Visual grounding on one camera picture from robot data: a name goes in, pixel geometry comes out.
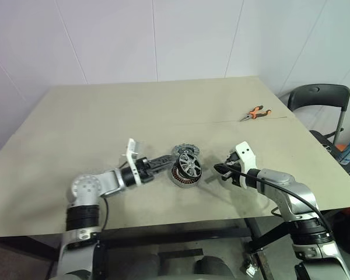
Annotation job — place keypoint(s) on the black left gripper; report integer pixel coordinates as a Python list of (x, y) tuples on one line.
[(146, 170)]

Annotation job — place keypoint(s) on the motor stator with copper windings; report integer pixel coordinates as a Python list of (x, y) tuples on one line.
[(183, 183)]

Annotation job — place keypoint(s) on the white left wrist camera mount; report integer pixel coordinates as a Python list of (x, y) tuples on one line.
[(132, 151)]

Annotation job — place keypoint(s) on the silver disc wheel part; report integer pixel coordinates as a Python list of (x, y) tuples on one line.
[(189, 167)]

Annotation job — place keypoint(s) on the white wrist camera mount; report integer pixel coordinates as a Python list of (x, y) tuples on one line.
[(246, 154), (132, 151)]

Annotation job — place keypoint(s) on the dark grey rounded shape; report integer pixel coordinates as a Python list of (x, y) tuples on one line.
[(214, 268)]

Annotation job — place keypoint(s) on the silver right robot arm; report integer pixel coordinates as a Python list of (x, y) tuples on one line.
[(291, 186)]

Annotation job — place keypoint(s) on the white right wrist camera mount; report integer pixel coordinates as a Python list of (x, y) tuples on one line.
[(246, 154)]

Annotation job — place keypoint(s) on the silver spoked gear plate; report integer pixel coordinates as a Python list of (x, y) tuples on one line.
[(179, 149)]

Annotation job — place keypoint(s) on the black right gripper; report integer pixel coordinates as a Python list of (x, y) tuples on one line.
[(235, 167)]

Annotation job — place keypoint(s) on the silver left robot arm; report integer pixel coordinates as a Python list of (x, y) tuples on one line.
[(87, 186)]

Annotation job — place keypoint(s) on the small metal clamp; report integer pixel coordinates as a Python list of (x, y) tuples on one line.
[(253, 262)]

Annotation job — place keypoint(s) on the black folding chair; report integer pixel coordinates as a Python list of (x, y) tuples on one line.
[(321, 93)]

